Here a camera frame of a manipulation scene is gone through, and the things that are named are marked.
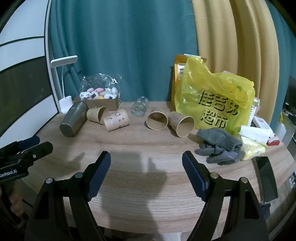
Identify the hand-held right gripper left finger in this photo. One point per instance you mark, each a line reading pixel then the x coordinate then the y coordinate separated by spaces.
pixel 99 173

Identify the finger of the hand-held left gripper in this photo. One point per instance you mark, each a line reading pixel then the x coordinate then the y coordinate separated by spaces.
pixel 30 141
pixel 41 149

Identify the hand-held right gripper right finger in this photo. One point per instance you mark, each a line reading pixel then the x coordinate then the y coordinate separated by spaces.
pixel 194 176

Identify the printed brown paper cup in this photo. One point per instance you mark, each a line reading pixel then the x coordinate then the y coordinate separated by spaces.
pixel 115 120

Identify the plain brown paper cup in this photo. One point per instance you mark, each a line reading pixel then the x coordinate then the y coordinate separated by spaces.
pixel 175 119
pixel 93 114
pixel 157 121

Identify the steel tumbler cup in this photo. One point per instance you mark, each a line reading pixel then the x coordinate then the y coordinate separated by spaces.
pixel 72 120

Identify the person's left hand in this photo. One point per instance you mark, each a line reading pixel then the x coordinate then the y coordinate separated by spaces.
pixel 16 198

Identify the grey knitted glove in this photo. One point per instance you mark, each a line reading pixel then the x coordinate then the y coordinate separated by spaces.
pixel 217 158
pixel 217 136

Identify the yellow tissue pack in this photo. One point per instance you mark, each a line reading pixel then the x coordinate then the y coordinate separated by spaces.
pixel 254 146

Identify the cardboard box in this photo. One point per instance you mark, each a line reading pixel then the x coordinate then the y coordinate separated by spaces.
pixel 104 104

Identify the black smartphone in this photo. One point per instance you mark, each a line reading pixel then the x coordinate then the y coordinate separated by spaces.
pixel 266 178

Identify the white tissue packet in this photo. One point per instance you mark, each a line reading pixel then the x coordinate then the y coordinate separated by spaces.
pixel 253 132

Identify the clear plastic bottle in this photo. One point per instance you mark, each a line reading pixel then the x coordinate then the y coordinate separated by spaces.
pixel 140 106

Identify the pile of small plush toys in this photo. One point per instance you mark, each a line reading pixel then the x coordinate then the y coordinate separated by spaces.
pixel 97 93

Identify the white small box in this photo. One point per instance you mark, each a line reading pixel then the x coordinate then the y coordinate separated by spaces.
pixel 261 122

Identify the white ribbed plastic item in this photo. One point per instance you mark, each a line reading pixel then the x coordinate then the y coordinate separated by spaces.
pixel 252 111

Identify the white desk lamp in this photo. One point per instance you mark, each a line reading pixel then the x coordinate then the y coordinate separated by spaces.
pixel 64 60

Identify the red small box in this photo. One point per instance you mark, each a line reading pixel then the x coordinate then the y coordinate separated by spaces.
pixel 274 140

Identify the yellow plastic shopping bag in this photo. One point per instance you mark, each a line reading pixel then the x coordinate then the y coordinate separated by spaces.
pixel 208 88

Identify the clear plastic bag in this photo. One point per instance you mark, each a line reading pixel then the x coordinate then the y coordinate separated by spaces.
pixel 99 80

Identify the orange paper box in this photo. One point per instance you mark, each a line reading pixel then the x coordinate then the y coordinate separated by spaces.
pixel 179 69

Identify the teal curtain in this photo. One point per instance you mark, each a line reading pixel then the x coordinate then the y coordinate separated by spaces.
pixel 127 46

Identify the yellow curtain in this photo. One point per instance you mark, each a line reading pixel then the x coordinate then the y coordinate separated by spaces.
pixel 231 34

